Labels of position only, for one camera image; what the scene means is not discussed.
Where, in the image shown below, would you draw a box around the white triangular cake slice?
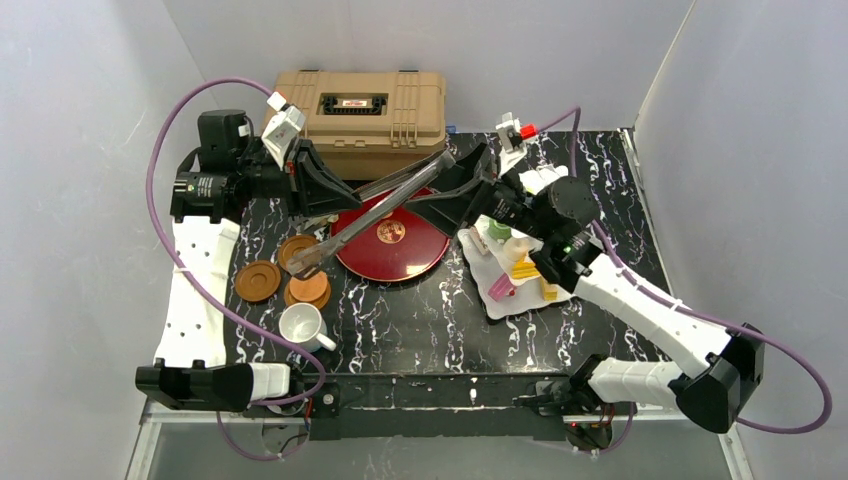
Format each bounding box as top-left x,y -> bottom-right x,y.
469,227 -> 490,256

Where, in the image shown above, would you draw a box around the white round cake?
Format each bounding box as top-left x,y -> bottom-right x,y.
503,237 -> 532,263

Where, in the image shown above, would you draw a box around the white three-tier cake stand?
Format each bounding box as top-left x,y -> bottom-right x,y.
457,165 -> 578,321

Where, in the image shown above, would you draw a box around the black tongs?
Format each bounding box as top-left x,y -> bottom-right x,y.
285,150 -> 456,280

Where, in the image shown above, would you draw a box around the yellow triangular cake slice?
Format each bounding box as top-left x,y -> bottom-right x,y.
511,259 -> 540,280

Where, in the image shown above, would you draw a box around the pink rectangular cake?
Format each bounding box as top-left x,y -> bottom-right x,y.
487,273 -> 515,302

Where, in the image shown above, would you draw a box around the yellow rectangular cake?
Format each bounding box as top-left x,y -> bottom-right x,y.
539,277 -> 559,302

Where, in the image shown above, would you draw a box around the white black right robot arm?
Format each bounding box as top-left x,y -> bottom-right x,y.
405,148 -> 765,433

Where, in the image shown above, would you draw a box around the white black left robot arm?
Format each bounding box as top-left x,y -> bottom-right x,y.
135,107 -> 328,412

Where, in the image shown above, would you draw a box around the round red tray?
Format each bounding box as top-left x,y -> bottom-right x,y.
336,207 -> 450,283

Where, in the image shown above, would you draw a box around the brown wooden coaster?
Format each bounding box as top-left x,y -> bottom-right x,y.
277,235 -> 319,271

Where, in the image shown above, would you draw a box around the tan plastic toolbox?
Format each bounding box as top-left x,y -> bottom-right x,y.
274,70 -> 447,181

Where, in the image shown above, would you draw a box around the light wooden coaster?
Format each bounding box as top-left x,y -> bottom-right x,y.
284,272 -> 332,309

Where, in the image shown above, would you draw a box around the dark brown coaster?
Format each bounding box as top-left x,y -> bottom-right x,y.
234,260 -> 282,302

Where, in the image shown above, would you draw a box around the white mug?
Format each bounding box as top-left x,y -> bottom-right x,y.
278,303 -> 337,353

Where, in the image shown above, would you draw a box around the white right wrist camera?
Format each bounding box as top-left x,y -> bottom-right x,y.
495,112 -> 538,177

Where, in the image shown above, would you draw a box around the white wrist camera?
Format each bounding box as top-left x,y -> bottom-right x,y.
261,91 -> 306,170
495,112 -> 538,177

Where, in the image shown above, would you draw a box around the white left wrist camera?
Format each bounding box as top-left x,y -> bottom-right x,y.
261,91 -> 306,170

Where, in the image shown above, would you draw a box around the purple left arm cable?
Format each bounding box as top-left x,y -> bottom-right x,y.
145,77 -> 327,463

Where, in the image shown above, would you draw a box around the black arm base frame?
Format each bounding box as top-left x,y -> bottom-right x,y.
304,373 -> 637,450

